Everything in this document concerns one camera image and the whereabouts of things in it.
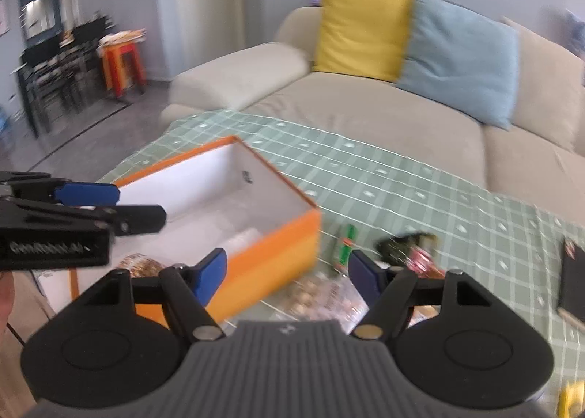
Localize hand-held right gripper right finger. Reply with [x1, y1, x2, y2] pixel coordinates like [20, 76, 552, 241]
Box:
[348, 250, 503, 340]

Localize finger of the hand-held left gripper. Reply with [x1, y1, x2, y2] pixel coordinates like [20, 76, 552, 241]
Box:
[0, 196, 167, 237]
[0, 171, 120, 208]

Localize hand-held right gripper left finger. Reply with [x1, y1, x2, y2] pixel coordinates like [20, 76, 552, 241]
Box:
[75, 248, 228, 341]

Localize clear packet of round snacks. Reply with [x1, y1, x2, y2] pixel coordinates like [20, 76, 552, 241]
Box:
[274, 269, 371, 323]

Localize red snack packet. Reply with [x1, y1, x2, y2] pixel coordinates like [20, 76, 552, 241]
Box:
[407, 247, 446, 279]

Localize orange cardboard box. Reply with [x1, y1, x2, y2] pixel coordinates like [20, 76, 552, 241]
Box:
[69, 136, 322, 330]

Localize person's left forearm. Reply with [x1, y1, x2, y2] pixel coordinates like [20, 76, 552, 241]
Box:
[0, 271, 19, 337]

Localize green striped snack packet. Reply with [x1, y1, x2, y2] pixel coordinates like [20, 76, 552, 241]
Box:
[333, 224, 357, 270]

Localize dark green snack packet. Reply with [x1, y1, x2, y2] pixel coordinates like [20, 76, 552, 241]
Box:
[375, 232, 437, 263]

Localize brown round snack packet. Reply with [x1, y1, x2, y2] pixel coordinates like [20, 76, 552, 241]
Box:
[114, 254, 165, 279]

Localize green checked tablecloth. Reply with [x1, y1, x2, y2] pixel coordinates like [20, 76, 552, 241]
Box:
[96, 108, 585, 418]

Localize orange stool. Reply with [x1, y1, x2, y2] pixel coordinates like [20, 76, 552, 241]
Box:
[101, 41, 147, 96]

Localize papers on stool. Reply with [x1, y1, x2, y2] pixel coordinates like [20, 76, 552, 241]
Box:
[98, 29, 147, 46]

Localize beige sofa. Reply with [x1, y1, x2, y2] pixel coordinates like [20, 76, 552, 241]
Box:
[160, 4, 585, 218]

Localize blue framed window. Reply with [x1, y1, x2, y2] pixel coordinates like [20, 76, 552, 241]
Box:
[17, 0, 62, 42]

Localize black notebook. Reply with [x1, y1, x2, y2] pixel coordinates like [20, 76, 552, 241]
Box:
[556, 237, 585, 325]

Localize white door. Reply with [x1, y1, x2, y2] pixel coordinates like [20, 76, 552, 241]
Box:
[169, 0, 248, 78]

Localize light blue cushion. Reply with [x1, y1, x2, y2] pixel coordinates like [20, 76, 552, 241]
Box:
[395, 0, 522, 130]

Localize yellow cushion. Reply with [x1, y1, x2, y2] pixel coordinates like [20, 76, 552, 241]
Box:
[312, 0, 416, 83]

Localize yellow packet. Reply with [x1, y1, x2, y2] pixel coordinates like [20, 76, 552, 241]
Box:
[560, 381, 585, 418]

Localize patterned blue cushion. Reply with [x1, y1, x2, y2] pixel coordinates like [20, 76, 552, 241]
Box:
[567, 9, 585, 58]

